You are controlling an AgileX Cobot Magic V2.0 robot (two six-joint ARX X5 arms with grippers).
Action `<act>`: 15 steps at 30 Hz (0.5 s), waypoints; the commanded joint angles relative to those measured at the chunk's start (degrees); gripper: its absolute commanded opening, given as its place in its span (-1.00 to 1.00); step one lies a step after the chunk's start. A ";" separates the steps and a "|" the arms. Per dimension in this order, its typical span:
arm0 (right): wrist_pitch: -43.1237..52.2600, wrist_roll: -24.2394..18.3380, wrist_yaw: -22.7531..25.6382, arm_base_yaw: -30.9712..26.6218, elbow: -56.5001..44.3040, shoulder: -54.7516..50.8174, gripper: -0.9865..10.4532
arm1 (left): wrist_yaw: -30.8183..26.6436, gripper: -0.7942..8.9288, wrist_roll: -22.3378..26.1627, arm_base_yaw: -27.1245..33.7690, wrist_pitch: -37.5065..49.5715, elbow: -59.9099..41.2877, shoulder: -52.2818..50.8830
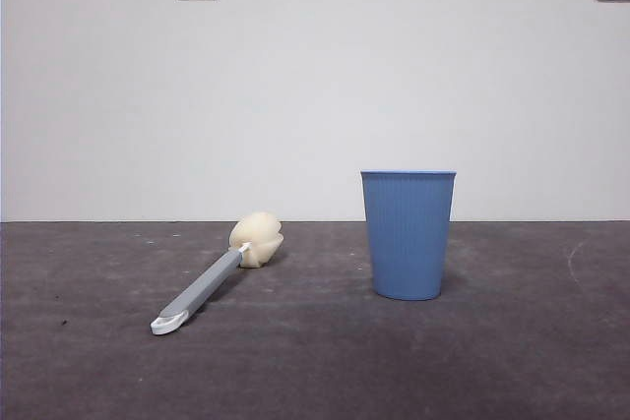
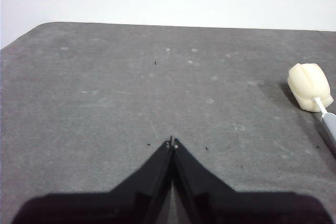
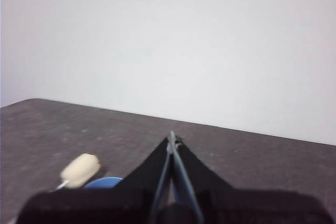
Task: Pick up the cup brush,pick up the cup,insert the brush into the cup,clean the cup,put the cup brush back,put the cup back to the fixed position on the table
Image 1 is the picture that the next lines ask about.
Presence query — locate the blue ribbed plastic cup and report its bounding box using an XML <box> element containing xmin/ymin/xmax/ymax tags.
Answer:
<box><xmin>359</xmin><ymin>168</ymin><xmax>458</xmax><ymax>302</ymax></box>

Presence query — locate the grey-handled sponge cup brush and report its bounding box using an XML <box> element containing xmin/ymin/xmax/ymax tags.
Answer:
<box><xmin>150</xmin><ymin>210</ymin><xmax>284</xmax><ymax>337</ymax></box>

